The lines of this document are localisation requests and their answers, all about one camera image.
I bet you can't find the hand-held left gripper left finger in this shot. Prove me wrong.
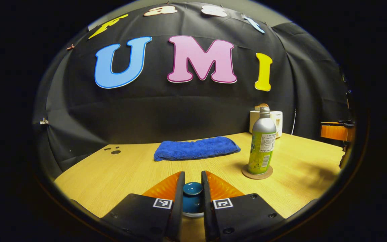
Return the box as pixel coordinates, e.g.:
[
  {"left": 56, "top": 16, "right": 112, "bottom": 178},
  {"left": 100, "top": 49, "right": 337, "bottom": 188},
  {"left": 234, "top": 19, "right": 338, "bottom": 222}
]
[{"left": 101, "top": 171, "right": 186, "bottom": 242}]

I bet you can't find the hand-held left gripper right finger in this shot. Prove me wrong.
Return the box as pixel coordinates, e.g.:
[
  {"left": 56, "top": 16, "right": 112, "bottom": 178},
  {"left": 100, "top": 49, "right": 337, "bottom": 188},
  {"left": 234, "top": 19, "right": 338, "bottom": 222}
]
[{"left": 201, "top": 171, "right": 285, "bottom": 242}]

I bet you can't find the teal teacup lid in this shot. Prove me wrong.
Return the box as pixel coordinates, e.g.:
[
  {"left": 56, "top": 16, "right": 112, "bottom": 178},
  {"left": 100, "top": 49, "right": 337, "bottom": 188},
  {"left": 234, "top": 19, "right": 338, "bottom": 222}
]
[{"left": 182, "top": 181, "right": 204, "bottom": 214}]

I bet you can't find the round brown coaster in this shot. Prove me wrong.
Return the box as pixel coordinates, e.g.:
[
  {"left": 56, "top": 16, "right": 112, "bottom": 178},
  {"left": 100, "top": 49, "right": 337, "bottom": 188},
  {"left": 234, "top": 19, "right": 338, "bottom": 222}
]
[{"left": 241, "top": 163, "right": 274, "bottom": 180}]

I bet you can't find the silver green water bottle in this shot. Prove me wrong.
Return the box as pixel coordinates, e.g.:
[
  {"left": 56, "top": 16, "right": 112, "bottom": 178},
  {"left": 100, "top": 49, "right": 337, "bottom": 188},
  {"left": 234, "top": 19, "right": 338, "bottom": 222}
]
[{"left": 247, "top": 106, "right": 277, "bottom": 175}]

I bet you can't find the white toaster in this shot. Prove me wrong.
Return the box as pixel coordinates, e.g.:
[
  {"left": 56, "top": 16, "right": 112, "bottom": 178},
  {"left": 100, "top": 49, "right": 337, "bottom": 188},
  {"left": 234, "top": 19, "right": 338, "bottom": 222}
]
[{"left": 249, "top": 110, "right": 284, "bottom": 138}]

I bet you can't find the blue towel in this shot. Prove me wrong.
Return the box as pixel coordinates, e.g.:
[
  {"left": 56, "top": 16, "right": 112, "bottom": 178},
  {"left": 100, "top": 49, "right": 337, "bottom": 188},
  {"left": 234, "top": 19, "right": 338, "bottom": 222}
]
[{"left": 153, "top": 136, "right": 242, "bottom": 162}]

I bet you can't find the black backdrop cloth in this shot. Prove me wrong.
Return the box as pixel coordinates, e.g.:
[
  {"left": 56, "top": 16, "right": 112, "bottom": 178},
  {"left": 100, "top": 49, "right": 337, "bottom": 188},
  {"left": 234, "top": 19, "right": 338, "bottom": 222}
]
[{"left": 32, "top": 2, "right": 352, "bottom": 172}]

